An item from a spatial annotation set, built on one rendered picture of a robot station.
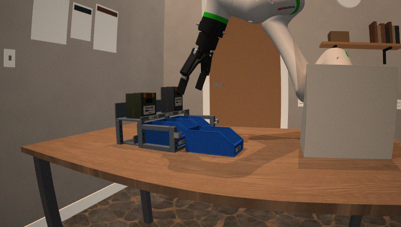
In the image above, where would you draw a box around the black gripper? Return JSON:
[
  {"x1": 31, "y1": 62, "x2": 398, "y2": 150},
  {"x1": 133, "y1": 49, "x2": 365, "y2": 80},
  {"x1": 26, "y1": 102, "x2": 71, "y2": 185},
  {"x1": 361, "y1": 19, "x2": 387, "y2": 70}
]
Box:
[{"x1": 177, "y1": 32, "x2": 219, "y2": 95}]

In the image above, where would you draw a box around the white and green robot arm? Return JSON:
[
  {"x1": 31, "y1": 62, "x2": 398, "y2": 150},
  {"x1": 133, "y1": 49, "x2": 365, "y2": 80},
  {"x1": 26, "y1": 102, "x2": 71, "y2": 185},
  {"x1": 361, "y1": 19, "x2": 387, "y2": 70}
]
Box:
[{"x1": 196, "y1": 0, "x2": 352, "y2": 102}]

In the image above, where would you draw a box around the grey metal shelf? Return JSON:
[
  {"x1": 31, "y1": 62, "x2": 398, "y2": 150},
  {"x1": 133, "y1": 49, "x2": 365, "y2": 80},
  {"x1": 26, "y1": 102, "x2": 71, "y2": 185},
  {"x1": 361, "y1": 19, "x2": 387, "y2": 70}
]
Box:
[{"x1": 115, "y1": 99, "x2": 219, "y2": 153}]

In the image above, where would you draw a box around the blue bin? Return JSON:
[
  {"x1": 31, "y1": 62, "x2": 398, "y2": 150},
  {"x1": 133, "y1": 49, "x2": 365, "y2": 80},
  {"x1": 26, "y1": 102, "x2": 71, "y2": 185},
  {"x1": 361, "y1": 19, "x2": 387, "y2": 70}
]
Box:
[
  {"x1": 145, "y1": 121, "x2": 185, "y2": 147},
  {"x1": 170, "y1": 116, "x2": 210, "y2": 126},
  {"x1": 155, "y1": 118, "x2": 197, "y2": 130},
  {"x1": 185, "y1": 125, "x2": 243, "y2": 157}
]

